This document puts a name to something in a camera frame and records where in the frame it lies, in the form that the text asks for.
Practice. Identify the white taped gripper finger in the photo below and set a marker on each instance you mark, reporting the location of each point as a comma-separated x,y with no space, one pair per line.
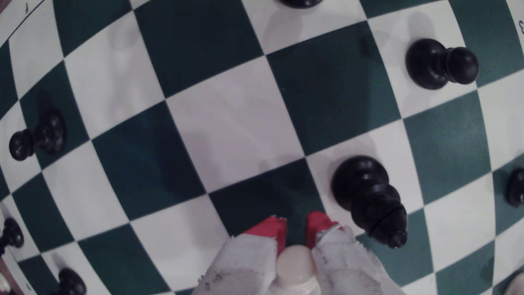
344,266
245,262

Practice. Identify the white chess pawn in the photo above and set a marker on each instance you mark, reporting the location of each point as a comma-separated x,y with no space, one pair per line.
294,266

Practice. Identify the black chess bishop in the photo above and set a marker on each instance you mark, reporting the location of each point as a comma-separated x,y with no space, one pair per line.
368,196

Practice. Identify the green white chess mat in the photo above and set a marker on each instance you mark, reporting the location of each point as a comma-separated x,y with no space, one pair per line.
233,123

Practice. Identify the white chess rook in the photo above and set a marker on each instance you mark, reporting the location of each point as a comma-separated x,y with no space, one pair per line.
516,286

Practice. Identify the black chess pawn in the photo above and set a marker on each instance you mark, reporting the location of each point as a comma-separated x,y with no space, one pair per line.
301,3
45,135
434,63
11,234
71,283
516,187

